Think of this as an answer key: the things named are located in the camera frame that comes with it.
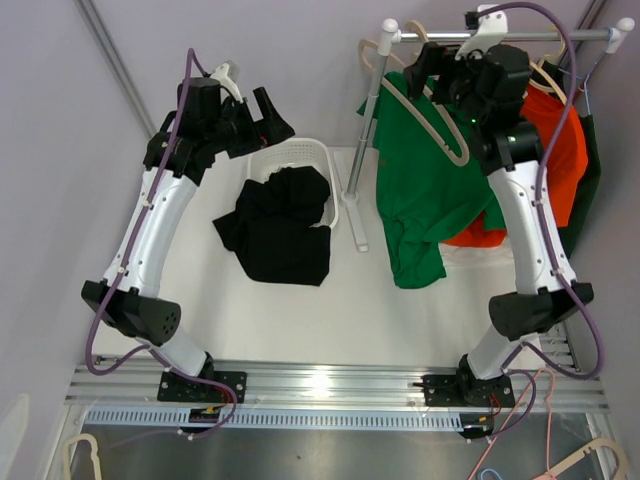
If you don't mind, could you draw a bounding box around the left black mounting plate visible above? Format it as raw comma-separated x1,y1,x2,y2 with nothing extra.
157,371,248,404

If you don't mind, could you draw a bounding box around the beige hanger bottom right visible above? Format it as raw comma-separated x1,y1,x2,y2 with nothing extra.
529,438,636,480

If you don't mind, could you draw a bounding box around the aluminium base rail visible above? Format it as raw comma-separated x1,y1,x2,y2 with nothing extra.
64,355,611,414

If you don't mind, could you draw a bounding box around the metal clothes rack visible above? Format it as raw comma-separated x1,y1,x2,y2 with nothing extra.
339,17,635,252

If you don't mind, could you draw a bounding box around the dark green t shirt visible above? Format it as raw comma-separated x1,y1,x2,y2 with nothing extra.
537,59,603,259

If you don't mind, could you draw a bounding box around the beige hanger bottom left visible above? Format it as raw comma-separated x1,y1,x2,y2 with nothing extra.
64,433,104,480

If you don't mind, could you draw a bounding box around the blue wire hanger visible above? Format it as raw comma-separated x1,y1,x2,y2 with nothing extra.
558,54,600,116

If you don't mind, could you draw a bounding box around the white perforated plastic basket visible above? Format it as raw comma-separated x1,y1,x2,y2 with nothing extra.
246,138,339,229

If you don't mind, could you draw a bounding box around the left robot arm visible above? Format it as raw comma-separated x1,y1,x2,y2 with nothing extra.
81,77,294,401

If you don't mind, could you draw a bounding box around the black t shirt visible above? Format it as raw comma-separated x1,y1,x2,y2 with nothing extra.
213,169,331,287

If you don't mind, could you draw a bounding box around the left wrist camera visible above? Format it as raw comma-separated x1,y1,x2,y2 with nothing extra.
210,61,241,99

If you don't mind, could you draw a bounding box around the slotted cable duct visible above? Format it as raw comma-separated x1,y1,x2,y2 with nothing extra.
84,406,463,432

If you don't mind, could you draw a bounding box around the pink hanger bottom right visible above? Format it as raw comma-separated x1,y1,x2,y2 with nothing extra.
467,368,557,480

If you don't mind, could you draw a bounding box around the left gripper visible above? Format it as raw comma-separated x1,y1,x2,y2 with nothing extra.
206,88,294,159

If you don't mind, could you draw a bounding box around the black mounting plate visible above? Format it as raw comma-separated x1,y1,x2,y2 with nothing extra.
157,371,248,404
412,374,515,408

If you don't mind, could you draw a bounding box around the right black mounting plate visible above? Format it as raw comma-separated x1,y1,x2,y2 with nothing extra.
412,374,515,408

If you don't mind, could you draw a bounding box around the beige wooden hanger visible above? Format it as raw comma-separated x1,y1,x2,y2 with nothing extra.
357,20,470,167

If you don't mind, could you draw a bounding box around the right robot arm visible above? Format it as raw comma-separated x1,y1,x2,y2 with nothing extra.
404,42,594,406

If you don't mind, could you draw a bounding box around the orange t shirt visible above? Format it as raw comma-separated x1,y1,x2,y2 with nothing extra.
445,86,589,252

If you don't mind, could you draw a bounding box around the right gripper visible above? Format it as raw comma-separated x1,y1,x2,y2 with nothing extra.
404,42,488,126

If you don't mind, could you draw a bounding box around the beige hanger of orange shirt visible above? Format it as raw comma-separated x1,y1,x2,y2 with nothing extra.
529,37,567,105

